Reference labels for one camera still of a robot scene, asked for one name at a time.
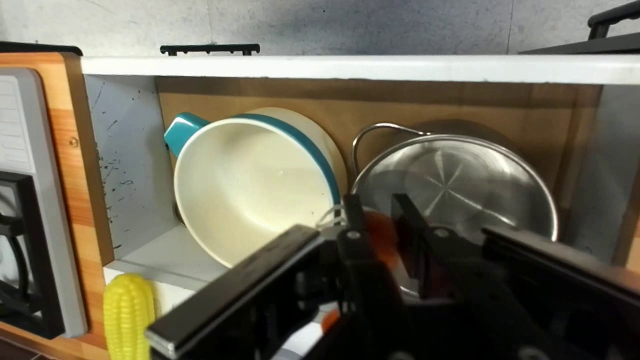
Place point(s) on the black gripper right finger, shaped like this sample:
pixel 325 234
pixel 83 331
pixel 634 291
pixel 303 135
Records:
pixel 460 296

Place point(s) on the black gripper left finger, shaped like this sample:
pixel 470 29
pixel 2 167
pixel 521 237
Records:
pixel 365 282

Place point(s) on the yellow corn plush toy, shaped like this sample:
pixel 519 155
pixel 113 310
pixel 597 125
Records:
pixel 129 310

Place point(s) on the orange plush toy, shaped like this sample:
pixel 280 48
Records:
pixel 382 238

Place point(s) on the stainless steel pot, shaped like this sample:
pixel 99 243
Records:
pixel 457 181

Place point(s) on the white teal pot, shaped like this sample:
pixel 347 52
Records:
pixel 242 181

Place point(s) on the white toy sink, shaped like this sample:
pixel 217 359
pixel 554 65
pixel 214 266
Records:
pixel 573 118

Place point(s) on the toy stove top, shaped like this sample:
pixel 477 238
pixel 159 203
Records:
pixel 38 279

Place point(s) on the black drawer handle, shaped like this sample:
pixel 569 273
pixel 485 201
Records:
pixel 208 48

